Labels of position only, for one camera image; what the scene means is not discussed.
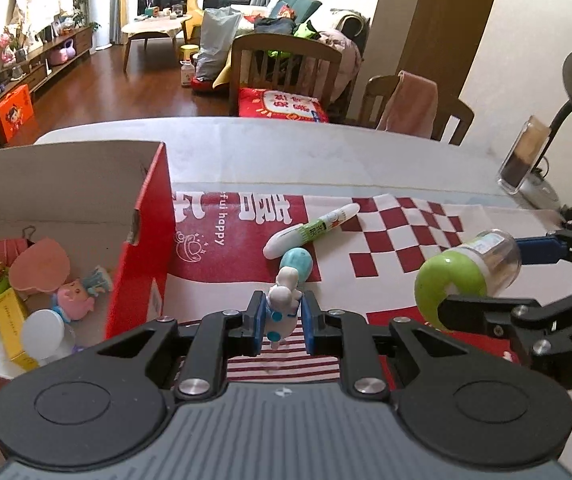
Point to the pink coat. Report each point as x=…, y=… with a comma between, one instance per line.
x=341, y=55

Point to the pink pig toy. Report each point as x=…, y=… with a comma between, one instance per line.
x=73, y=297

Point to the white pen with green label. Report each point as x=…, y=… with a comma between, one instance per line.
x=311, y=232

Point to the white toy figure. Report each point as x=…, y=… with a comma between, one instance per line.
x=283, y=305

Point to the small yellow box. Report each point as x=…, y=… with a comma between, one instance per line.
x=10, y=320

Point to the pink binder clip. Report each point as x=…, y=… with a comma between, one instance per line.
x=10, y=250

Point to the wooden media cabinet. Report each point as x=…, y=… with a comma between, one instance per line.
x=30, y=72

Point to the orange gift box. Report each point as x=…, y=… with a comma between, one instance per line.
x=13, y=115

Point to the pink heart-shaped bowl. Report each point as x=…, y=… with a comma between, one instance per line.
x=40, y=265

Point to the pink flowers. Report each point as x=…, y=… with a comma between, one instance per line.
x=6, y=47

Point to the red seat cushion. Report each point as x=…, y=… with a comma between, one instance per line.
x=286, y=105

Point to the grey plastic bag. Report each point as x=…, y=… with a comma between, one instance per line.
x=215, y=40

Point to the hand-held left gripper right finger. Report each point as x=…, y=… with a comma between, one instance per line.
x=311, y=325

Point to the red and white printed mat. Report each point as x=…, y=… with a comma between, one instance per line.
x=246, y=260

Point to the white hanging cloth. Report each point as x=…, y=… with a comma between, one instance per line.
x=40, y=0

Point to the wooden chair with slats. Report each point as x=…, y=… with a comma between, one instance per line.
x=286, y=41

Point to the glass jar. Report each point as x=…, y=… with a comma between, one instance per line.
x=523, y=160

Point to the toothpick jar with green lid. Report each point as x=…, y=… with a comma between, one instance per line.
x=466, y=270

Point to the yellow giraffe toy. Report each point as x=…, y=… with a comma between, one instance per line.
x=193, y=0

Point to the yellow stool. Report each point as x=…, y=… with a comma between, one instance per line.
x=189, y=51

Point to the white round lid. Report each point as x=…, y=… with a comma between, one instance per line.
x=43, y=332

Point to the red cardboard box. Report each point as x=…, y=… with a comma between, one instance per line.
x=150, y=240

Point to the blue whale toy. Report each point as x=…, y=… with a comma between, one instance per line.
x=60, y=312

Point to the pale teal toy figure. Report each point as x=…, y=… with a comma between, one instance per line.
x=98, y=282

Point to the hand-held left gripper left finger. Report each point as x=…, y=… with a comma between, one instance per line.
x=257, y=325

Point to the pink towel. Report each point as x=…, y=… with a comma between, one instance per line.
x=411, y=105

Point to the green garment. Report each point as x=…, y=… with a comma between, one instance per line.
x=306, y=30

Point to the wooden coffee table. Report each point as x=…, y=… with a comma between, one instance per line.
x=155, y=25

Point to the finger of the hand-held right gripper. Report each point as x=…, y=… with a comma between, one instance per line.
x=476, y=312
x=541, y=251

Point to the purple toy bag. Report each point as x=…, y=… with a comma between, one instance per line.
x=61, y=52

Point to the plastic bottle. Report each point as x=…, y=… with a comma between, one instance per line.
x=188, y=74

